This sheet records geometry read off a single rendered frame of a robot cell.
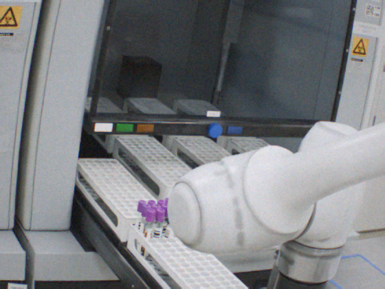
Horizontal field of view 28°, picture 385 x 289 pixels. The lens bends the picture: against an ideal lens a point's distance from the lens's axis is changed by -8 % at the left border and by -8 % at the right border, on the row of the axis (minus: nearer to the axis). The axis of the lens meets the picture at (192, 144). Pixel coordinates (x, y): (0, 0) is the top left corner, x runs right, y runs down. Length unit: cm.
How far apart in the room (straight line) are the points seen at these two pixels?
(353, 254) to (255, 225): 79
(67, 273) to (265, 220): 82
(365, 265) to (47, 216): 67
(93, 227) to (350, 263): 52
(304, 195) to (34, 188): 87
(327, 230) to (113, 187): 72
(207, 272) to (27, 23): 57
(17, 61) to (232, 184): 74
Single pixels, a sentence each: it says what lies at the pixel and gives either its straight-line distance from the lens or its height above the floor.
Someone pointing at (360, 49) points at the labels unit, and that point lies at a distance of 191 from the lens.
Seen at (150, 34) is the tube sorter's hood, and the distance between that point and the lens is 160.
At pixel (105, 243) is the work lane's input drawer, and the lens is 155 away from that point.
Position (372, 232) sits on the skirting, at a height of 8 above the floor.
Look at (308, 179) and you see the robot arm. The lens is 85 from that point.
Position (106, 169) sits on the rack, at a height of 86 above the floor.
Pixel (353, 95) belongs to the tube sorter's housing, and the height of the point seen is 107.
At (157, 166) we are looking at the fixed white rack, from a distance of 180.
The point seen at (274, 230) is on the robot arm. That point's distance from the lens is 89.
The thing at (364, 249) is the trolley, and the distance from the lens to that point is 170.
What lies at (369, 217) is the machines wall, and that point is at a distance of 379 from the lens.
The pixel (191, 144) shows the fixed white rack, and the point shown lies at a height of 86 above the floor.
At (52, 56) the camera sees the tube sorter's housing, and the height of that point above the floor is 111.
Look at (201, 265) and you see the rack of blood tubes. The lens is 137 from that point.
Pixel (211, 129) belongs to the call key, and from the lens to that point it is 170.
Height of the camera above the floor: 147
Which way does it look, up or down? 18 degrees down
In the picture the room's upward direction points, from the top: 11 degrees clockwise
